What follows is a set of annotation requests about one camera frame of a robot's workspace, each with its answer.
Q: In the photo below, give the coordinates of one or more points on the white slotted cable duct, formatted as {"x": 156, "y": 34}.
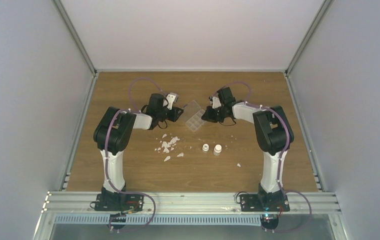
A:
{"x": 160, "y": 219}

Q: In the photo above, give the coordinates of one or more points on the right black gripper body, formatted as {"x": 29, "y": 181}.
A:
{"x": 209, "y": 115}

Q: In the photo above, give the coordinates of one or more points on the white pill fragments pile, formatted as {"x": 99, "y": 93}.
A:
{"x": 169, "y": 147}

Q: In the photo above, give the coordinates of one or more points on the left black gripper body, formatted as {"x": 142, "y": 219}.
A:
{"x": 176, "y": 112}

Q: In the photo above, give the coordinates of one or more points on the clear plastic pill organizer box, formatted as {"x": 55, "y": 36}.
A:
{"x": 192, "y": 116}

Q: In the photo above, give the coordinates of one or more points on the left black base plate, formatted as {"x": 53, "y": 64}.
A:
{"x": 117, "y": 202}

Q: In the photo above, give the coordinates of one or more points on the capped white pill bottle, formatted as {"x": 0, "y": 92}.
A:
{"x": 217, "y": 149}

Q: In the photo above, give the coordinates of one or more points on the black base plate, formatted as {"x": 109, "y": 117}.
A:
{"x": 117, "y": 202}
{"x": 263, "y": 202}

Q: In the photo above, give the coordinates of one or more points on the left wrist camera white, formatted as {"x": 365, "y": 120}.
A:
{"x": 169, "y": 100}

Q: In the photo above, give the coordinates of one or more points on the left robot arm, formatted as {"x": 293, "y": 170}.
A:
{"x": 114, "y": 130}

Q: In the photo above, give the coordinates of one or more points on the aluminium front rail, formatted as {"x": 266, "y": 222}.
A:
{"x": 217, "y": 203}

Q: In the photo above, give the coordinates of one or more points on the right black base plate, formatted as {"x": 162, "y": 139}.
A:
{"x": 263, "y": 202}

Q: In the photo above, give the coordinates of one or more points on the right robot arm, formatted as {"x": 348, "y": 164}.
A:
{"x": 272, "y": 130}

